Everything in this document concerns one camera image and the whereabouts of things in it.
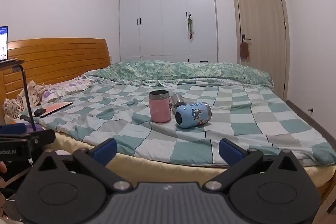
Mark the wooden headboard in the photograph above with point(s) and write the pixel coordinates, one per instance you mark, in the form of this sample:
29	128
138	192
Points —
51	61

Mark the purple floral pillow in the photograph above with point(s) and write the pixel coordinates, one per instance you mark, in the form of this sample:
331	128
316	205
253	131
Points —
56	91

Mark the pink laptop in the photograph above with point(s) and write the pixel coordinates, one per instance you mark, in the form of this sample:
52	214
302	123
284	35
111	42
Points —
54	108

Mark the blue cartoon cup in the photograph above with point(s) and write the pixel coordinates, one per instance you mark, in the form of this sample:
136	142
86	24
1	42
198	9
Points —
192	115

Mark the stainless steel cup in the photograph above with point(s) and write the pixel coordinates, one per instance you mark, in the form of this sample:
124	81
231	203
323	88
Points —
177	100

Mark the beige wooden door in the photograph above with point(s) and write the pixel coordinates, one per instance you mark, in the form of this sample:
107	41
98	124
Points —
263	24

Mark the checkered green bed sheet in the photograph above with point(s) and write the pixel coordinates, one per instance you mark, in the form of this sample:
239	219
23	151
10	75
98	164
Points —
249	117

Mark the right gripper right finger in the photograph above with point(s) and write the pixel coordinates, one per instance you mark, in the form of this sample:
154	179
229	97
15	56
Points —
265	189

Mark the person's hand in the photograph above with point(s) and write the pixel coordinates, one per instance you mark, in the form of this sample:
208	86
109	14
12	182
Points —
3	169

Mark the brown hanging pouch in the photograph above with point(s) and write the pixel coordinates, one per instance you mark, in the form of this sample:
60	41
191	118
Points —
244	50

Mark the white wardrobe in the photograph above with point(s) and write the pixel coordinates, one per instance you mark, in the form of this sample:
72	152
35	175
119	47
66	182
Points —
157	30

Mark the beige crumpled cloth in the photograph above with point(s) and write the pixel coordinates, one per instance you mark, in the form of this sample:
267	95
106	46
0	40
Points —
14	107

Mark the phone screen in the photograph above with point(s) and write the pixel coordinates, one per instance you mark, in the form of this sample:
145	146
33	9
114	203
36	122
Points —
3	43

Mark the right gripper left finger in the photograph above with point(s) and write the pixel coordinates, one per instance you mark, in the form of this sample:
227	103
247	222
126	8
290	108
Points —
75	188

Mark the green hanging ornament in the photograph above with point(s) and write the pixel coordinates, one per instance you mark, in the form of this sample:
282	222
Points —
190	28

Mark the green floral duvet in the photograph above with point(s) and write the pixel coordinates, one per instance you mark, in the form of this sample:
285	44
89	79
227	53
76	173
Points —
168	73

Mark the black computer mouse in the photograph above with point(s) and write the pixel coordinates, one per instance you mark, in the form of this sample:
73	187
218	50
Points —
39	112

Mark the pink cup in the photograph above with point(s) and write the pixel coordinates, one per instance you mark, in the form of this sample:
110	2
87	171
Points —
160	106

